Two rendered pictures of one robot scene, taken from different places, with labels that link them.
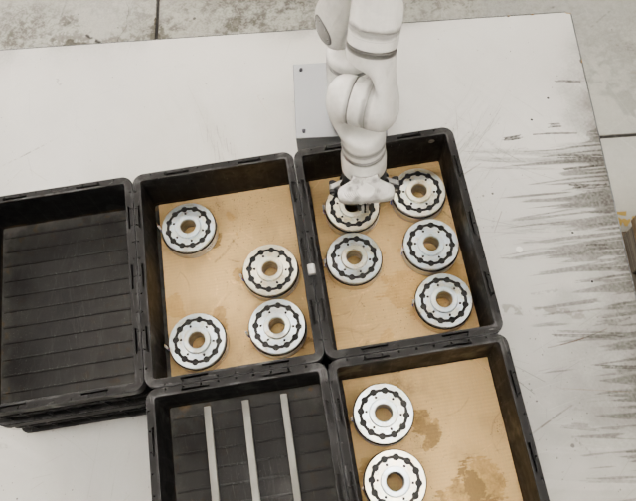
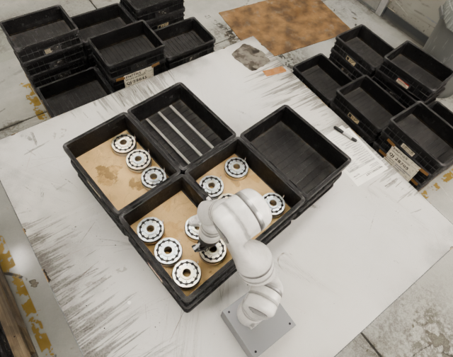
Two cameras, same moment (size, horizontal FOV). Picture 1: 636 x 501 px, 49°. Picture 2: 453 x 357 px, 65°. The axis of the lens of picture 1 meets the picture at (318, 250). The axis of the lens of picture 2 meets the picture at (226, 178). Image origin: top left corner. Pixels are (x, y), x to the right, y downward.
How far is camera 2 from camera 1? 0.97 m
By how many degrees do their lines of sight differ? 48
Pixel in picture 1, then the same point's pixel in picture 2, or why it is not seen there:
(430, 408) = (136, 192)
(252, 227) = not seen: hidden behind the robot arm
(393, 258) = (182, 241)
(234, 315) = (231, 185)
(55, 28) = not seen: outside the picture
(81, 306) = (287, 161)
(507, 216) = (141, 317)
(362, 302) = (185, 216)
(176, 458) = (216, 136)
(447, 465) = (122, 176)
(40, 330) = (293, 148)
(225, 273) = not seen: hidden behind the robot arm
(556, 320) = (98, 275)
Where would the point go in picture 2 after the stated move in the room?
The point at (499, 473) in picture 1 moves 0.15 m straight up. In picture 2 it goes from (101, 183) to (93, 163)
